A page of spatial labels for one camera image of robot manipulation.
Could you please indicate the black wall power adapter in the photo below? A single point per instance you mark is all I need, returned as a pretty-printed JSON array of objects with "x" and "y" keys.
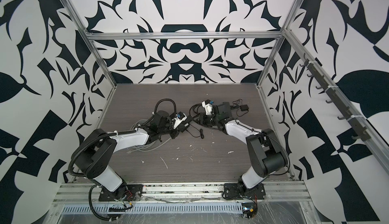
[{"x": 241, "y": 109}]

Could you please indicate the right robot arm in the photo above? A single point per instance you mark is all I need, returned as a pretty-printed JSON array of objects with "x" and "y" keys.
[{"x": 266, "y": 154}]

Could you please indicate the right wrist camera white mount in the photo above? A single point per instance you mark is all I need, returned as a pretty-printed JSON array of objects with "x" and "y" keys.
[{"x": 208, "y": 106}]

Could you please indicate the small black adapter with cable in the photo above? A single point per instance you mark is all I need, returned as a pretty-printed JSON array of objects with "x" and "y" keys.
[{"x": 200, "y": 131}]

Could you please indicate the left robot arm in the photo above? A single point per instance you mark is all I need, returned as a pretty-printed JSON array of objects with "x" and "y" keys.
[{"x": 91, "y": 159}]

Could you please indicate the wall hook rack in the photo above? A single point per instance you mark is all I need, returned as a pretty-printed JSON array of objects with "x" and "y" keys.
[{"x": 337, "y": 97}]

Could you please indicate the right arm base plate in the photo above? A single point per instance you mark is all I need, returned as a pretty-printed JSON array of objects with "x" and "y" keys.
[{"x": 237, "y": 191}]

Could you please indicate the white slotted cable duct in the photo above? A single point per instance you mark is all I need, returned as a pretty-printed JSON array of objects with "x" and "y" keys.
[{"x": 159, "y": 208}]

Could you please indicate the aluminium frame crossbar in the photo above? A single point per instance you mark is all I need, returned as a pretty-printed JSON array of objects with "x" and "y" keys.
[{"x": 182, "y": 35}]

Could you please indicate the front aluminium rail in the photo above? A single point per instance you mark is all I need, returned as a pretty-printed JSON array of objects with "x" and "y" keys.
[{"x": 172, "y": 192}]

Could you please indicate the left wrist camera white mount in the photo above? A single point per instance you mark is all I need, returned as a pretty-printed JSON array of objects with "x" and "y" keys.
[{"x": 178, "y": 119}]

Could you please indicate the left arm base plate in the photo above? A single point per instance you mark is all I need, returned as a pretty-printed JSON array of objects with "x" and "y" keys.
[{"x": 128, "y": 193}]

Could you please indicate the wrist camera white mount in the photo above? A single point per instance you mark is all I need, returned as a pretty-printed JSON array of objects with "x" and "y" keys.
[
  {"x": 178, "y": 119},
  {"x": 208, "y": 106}
]

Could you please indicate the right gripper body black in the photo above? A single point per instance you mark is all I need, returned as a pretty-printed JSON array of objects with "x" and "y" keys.
[{"x": 208, "y": 120}]

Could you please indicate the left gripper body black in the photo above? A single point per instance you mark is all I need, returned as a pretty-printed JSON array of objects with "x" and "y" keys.
[{"x": 169, "y": 130}]

